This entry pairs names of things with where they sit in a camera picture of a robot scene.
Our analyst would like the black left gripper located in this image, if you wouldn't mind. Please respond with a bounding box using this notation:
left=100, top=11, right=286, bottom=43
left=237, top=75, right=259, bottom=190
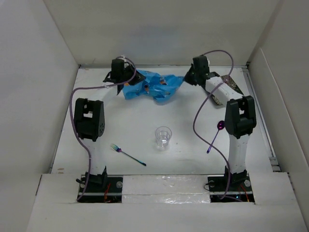
left=120, top=63, right=145, bottom=86

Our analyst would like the blue space print cloth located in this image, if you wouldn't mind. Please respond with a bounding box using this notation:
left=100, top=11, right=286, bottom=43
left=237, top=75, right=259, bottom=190
left=122, top=70, right=184, bottom=103

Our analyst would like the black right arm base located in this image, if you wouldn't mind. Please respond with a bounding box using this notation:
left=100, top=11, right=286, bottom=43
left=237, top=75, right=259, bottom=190
left=203, top=167, right=255, bottom=203

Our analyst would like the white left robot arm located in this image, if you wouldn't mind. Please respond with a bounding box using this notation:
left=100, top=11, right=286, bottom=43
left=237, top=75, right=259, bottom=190
left=69, top=56, right=145, bottom=192

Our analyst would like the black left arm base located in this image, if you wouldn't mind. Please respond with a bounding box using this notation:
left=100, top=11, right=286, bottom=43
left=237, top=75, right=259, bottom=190
left=76, top=168, right=123, bottom=203

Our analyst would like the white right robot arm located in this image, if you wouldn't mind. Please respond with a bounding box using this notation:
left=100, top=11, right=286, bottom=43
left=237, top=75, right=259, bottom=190
left=184, top=55, right=256, bottom=190

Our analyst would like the black floral square plate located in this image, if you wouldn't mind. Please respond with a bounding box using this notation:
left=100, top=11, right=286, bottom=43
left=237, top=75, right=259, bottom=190
left=206, top=75, right=244, bottom=106

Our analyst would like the purple metal spoon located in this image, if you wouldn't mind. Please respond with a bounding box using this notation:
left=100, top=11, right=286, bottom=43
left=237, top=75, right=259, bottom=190
left=207, top=120, right=225, bottom=154

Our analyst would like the clear plastic cup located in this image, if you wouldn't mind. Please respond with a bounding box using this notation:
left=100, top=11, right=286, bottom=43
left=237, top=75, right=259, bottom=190
left=154, top=126, right=172, bottom=149

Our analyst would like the iridescent metal fork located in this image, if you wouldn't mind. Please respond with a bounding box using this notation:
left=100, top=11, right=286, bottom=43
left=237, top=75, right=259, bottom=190
left=111, top=144, right=147, bottom=167

